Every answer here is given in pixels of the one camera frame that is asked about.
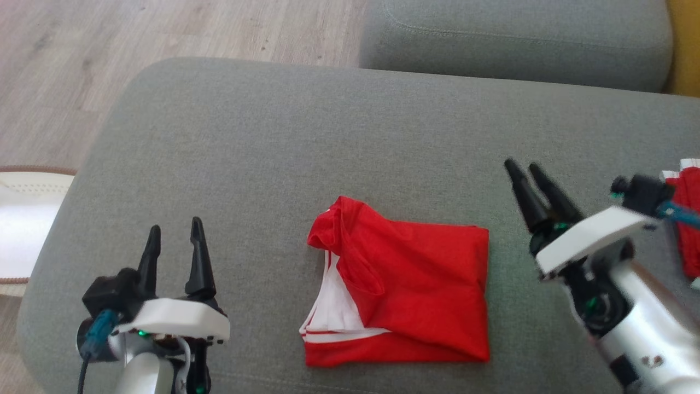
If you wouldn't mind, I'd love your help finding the white laundry basket brown rim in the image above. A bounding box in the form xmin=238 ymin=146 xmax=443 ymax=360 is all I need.
xmin=0 ymin=166 xmax=77 ymax=298

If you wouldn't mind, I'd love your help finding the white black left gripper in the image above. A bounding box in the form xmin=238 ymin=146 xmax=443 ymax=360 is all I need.
xmin=112 ymin=216 xmax=231 ymax=392

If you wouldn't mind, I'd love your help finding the grey sofa cushion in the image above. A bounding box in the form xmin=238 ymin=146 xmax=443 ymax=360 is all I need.
xmin=360 ymin=0 xmax=673 ymax=92

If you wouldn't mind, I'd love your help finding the red shorts white trim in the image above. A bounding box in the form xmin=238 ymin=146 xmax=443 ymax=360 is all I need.
xmin=660 ymin=159 xmax=700 ymax=291

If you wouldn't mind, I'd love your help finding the large grey sofa seat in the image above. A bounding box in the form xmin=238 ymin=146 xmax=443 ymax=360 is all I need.
xmin=15 ymin=56 xmax=700 ymax=394

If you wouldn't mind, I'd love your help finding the yellow cushion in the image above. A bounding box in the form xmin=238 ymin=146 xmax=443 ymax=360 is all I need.
xmin=664 ymin=0 xmax=700 ymax=98

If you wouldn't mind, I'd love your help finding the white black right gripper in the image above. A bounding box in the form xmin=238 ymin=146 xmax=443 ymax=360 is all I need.
xmin=503 ymin=158 xmax=657 ymax=337

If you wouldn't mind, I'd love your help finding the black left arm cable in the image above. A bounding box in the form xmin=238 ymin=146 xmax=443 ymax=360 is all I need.
xmin=77 ymin=308 xmax=120 ymax=394

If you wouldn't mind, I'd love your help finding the red white basketball jersey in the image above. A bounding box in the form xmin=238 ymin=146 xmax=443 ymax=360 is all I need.
xmin=299 ymin=195 xmax=491 ymax=367

